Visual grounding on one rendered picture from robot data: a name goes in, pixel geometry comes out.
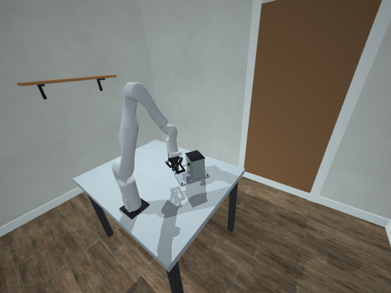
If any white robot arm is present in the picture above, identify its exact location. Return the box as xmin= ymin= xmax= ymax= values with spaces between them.
xmin=112 ymin=82 xmax=182 ymax=212

